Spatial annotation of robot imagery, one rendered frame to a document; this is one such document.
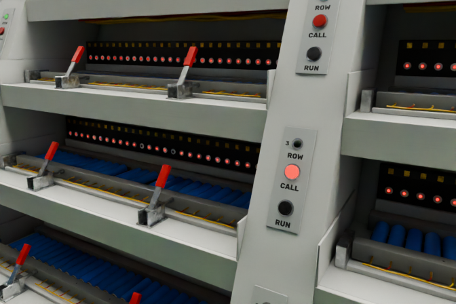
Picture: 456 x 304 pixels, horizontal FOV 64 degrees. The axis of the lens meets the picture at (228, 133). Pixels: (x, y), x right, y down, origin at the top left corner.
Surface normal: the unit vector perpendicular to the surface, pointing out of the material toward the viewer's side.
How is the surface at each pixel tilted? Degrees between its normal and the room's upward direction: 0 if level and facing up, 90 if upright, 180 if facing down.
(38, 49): 90
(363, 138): 112
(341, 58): 90
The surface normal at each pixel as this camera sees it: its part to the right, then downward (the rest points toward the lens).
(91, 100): -0.50, 0.18
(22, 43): 0.87, 0.12
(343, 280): 0.01, -0.98
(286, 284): -0.45, -0.21
